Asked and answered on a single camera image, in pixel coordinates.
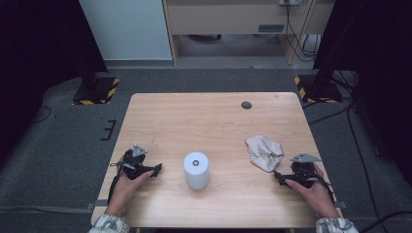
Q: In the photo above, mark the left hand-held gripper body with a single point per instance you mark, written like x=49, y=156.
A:
x=132, y=163

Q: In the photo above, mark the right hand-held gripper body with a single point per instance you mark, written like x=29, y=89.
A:
x=302, y=173

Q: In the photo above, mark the beige cloth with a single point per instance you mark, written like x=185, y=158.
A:
x=264, y=152

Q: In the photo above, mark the white cylinder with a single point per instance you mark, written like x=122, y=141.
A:
x=196, y=174

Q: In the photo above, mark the person's right hand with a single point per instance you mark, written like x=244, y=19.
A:
x=315, y=197

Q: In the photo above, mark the person's left hand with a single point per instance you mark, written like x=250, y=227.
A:
x=124, y=192

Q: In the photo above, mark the black floor tape marks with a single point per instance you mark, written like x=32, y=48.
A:
x=109, y=130

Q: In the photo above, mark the gray tape piece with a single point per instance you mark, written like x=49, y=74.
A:
x=341, y=204
x=98, y=204

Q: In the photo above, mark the dark round table grommet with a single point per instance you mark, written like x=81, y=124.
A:
x=246, y=105

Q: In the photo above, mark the striped black stand base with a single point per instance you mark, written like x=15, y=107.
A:
x=97, y=92
x=319, y=90

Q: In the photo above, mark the white panel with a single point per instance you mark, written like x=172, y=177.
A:
x=126, y=29

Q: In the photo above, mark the black curtain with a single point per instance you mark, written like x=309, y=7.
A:
x=39, y=48
x=375, y=48

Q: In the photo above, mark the gray desk label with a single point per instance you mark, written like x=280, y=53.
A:
x=271, y=28

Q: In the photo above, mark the light wooden desk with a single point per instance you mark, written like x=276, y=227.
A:
x=223, y=19

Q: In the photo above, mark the white power strip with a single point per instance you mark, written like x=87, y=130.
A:
x=290, y=2

